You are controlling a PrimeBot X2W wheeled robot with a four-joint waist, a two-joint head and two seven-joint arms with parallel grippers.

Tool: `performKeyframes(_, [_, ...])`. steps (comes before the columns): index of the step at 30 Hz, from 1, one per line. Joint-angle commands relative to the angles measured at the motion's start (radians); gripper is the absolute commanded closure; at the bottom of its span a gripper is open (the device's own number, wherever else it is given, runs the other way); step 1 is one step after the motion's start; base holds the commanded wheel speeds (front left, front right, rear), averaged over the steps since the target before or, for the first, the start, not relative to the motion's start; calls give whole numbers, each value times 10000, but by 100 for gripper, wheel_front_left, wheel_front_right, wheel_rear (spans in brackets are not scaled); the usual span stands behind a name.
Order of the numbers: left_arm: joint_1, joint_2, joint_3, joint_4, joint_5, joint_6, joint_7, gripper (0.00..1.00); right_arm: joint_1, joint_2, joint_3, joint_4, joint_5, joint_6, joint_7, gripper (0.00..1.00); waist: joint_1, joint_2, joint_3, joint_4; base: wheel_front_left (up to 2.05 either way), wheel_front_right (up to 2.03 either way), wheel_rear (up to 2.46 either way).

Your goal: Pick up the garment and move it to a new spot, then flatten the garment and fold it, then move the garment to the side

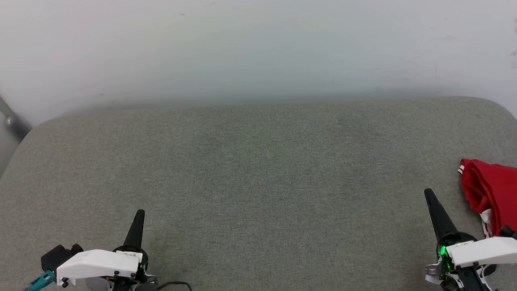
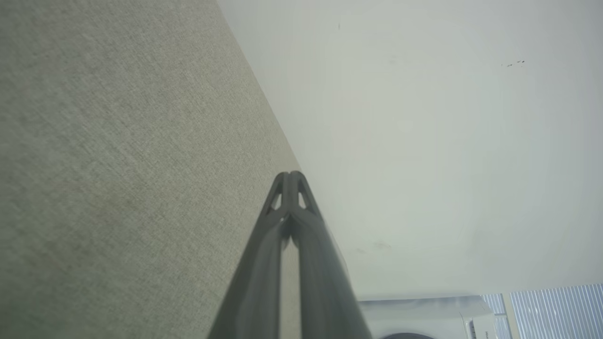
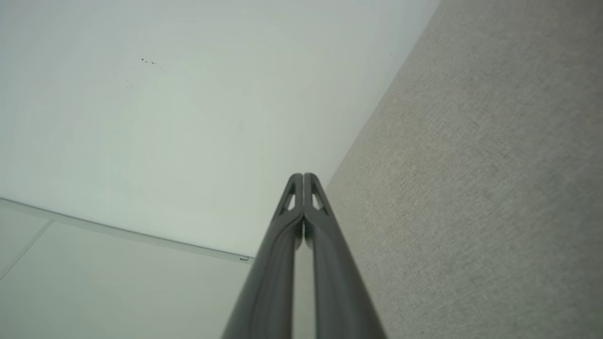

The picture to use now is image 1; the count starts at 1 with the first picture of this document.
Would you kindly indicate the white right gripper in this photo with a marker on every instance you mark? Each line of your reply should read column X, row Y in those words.
column 484, row 250

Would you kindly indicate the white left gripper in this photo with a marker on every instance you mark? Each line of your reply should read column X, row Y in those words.
column 101, row 262

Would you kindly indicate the red and white sports jersey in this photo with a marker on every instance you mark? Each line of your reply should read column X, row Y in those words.
column 492, row 190

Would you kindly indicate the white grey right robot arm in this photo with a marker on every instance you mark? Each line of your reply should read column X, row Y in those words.
column 468, row 281

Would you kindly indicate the grey metal bar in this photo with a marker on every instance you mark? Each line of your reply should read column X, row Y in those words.
column 14, row 121

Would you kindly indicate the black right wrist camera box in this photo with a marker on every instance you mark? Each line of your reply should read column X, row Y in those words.
column 508, row 231

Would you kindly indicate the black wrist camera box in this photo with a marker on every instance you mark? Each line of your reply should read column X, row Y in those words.
column 54, row 256
column 508, row 231

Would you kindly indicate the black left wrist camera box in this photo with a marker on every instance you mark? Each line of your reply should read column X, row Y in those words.
column 54, row 256

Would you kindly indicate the teal left camera connector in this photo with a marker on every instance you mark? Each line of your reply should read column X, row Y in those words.
column 42, row 279

